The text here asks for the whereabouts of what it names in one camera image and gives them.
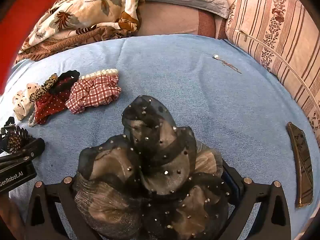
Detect striped floral pink pillow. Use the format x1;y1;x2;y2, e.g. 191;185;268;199
225;0;320;146

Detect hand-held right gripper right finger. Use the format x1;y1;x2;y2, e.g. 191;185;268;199
221;160;292;240

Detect white polka dot scrunchie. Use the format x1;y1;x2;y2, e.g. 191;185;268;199
12;82;41;120

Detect small pearl bracelet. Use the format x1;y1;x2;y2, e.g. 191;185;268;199
27;109;37;128

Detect dark brown hair barrette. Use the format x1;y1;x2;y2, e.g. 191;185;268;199
286;122;314;208

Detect pink bed sheet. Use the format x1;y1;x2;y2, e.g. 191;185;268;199
136;0;285;40

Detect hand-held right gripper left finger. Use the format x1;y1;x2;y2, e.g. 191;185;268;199
25;177;100;240

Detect red plaid scrunchie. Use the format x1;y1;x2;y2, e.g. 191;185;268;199
65;75;122;115

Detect pearl pendant chain necklace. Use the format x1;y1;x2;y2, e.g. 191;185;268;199
213;54;242;74

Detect leopard print scrunchie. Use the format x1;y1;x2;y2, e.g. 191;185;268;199
29;73;58;102

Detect brown black hair claw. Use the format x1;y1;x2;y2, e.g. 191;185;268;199
0;117;34;155

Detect black mesh studded scrunchie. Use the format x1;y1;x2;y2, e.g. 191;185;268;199
75;95;232;240

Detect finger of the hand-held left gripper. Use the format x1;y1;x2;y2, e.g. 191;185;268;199
0;137;46;171

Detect light blue towel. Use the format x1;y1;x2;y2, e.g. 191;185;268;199
0;34;320;240

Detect dark red polka dot scrunchie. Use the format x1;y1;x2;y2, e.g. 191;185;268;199
34;70;80;125

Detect person's left forearm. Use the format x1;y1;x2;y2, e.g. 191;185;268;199
0;192;25;240

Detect floral leaf print blanket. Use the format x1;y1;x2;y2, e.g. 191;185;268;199
15;0;146;62

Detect pearl bracelet with green bead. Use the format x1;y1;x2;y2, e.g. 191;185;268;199
79;68;118;81

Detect blurred red surface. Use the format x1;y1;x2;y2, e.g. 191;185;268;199
0;0;64;88

